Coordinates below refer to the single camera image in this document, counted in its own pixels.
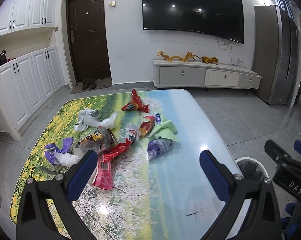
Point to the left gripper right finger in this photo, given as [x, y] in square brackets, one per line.
[262, 219]

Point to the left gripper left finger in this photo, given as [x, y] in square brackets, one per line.
[35, 221]

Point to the white tissue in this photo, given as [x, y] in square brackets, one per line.
[67, 159]

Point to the purple wrapper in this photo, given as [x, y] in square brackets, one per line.
[158, 147]
[51, 149]

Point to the pink wrapper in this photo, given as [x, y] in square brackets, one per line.
[102, 178]

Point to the red long wrapper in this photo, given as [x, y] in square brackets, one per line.
[120, 148]

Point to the brown chip bag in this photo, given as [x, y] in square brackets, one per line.
[101, 141]

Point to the white printed plastic bag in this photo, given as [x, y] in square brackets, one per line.
[87, 118]

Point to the clear plastic bag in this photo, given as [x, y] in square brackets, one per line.
[109, 123]

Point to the green paper wrapper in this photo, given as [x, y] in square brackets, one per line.
[164, 130]

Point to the white red small wrapper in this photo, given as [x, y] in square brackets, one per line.
[132, 132]

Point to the pink orange snack bag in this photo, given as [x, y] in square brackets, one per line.
[146, 126]

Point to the red snack bag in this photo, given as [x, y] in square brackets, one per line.
[135, 103]

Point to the right blue gloved hand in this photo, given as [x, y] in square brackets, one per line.
[289, 209]

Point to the white bin with black bag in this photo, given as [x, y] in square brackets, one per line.
[251, 168]

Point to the grey refrigerator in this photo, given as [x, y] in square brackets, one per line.
[276, 52]

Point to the small golden dragon figurine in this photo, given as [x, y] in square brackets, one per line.
[209, 60]

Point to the brown door mat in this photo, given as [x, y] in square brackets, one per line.
[99, 84]

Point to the white grey TV console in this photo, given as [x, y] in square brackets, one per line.
[178, 74]

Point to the pair of dark shoes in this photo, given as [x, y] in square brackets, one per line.
[88, 82]

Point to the long golden dragon figurine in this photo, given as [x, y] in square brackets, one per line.
[186, 58]

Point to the dark handbag on shelf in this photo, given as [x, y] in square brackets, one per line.
[3, 58]

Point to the dark brown entrance door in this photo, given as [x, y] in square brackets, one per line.
[87, 39]

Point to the white built-in cabinet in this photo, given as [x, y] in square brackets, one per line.
[32, 74]

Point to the wall mounted black television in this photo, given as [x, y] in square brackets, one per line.
[221, 18]

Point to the light switch plate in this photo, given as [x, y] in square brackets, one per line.
[112, 4]

